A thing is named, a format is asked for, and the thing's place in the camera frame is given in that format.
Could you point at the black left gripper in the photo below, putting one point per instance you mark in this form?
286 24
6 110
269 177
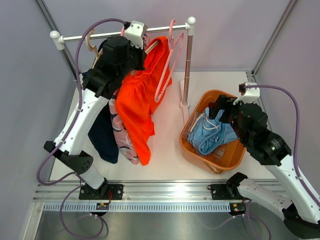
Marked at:
142 56

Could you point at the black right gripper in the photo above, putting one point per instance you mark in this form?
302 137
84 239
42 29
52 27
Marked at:
225 103

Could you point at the light blue shorts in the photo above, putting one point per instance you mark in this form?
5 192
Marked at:
207 134

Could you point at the pink plastic hanger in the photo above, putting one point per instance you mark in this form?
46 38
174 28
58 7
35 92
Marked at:
171 62
122 31

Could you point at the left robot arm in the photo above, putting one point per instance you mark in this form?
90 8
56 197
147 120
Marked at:
116 58

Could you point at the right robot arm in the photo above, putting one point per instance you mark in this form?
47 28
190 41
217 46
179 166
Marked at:
297 209

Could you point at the beige plastic hanger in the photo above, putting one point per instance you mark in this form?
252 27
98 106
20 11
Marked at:
147 51
92 48

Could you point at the orange shorts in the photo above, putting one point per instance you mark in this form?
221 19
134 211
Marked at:
135 100

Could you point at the navy blue shorts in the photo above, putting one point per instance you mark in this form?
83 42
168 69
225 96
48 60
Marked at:
101 135

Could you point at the pink patterned shorts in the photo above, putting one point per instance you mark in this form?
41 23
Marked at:
122 138

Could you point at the orange plastic basket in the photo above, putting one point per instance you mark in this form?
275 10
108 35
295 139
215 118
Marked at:
223 158

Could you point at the silver clothes rack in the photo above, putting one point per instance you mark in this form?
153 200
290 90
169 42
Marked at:
188 26

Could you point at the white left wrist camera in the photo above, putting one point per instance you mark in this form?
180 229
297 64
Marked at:
135 34

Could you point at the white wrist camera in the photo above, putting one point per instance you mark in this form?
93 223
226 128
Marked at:
135 34
250 92

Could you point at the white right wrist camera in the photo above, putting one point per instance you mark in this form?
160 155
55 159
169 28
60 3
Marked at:
250 92

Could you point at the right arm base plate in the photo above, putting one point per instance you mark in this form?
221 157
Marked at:
220 192

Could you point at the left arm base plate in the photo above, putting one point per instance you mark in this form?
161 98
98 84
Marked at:
109 191

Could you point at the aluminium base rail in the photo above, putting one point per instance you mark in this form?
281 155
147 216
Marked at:
138 197

